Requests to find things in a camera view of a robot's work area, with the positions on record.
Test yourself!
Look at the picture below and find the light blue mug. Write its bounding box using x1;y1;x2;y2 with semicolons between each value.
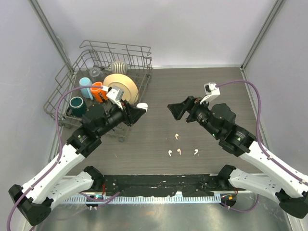
79;77;94;100

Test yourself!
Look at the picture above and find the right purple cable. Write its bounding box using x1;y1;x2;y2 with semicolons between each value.
216;80;308;185

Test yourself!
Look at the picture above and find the white earbud charging case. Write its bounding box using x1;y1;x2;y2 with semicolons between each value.
136;103;148;112

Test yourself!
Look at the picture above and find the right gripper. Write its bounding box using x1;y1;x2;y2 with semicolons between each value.
167;95;220;138

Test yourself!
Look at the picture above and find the orange mug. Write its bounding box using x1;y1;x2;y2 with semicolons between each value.
90;81;108;103

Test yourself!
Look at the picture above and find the dark green mug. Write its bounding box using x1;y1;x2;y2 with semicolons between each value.
66;96;87;117

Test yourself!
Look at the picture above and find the striped ceramic cup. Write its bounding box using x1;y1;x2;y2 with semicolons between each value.
107;61;128;75

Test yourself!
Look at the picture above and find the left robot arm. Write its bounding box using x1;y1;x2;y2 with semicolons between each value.
9;101;148;226

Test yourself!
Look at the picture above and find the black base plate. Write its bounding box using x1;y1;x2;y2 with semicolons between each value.
75;173;246;196

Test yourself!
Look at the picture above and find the clear glass cup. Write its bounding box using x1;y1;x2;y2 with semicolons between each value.
89;67;101;77

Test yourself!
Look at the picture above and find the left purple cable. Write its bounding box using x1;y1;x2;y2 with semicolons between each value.
6;85;121;231

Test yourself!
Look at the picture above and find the purple cable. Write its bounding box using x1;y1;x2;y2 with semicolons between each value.
216;80;308;185
6;85;121;231

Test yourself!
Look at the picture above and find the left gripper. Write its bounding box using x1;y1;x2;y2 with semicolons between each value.
96;99;145;137

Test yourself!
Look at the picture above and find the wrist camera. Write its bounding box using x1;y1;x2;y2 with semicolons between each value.
106;86;124;110
200;82;220;104

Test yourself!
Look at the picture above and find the slotted cable duct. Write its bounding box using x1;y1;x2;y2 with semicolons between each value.
62;193;221;205

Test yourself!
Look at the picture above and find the beige plate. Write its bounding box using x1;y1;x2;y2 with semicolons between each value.
103;74;139;104

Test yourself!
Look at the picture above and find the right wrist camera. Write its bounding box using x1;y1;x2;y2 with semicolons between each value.
200;82;220;104

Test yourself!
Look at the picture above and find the grey wire dish rack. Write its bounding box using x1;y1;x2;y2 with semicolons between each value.
43;40;152;128

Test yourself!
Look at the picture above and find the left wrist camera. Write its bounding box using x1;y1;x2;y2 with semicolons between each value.
106;86;124;110

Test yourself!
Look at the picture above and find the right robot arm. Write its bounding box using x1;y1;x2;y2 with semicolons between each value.
167;96;308;218

